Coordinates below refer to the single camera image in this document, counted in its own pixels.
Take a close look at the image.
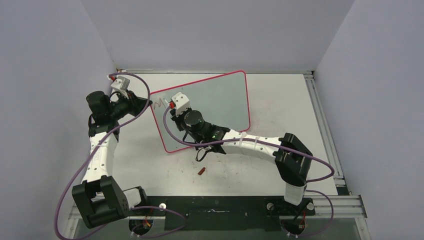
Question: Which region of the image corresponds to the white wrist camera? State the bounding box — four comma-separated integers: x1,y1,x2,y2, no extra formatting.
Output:
169,92,192,117
108,76,131,99

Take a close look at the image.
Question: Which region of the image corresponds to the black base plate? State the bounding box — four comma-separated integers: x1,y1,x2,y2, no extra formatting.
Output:
129,196,316,232

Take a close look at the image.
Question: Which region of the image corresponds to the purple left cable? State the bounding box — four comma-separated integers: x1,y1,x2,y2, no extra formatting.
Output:
53,72,190,240

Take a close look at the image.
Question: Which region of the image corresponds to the aluminium rail frame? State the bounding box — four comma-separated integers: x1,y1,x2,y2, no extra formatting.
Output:
117,68,368,220

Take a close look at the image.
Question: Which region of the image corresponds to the whiteboard with pink frame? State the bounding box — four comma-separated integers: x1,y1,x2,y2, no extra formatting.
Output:
150,70,251,153

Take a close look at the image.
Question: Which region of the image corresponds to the red marker cap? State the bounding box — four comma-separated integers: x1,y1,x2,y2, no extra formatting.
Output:
197,167,206,176

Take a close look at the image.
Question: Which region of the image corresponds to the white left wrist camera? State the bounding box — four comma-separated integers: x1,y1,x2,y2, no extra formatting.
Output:
108,76,131,99

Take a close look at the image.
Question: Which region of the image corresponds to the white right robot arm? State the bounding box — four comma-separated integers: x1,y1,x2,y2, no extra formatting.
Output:
170,108,312,214

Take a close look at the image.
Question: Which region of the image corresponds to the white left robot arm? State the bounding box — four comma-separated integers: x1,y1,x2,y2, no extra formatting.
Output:
71,90,152,229

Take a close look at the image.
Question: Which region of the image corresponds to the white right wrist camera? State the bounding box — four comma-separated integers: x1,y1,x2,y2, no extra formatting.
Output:
169,92,192,117

